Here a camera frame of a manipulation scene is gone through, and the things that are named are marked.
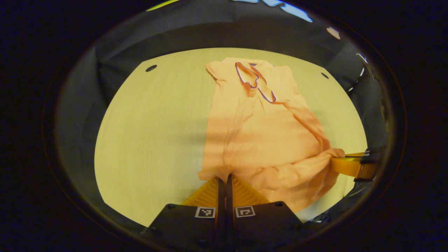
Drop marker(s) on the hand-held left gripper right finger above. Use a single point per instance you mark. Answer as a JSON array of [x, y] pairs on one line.
[[230, 210]]

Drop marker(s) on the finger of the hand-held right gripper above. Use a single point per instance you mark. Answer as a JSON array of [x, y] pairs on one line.
[[350, 166]]

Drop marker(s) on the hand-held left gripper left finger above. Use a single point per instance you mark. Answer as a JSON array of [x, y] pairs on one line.
[[220, 210]]

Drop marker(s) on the orange T-shirt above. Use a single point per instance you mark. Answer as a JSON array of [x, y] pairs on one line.
[[266, 140]]

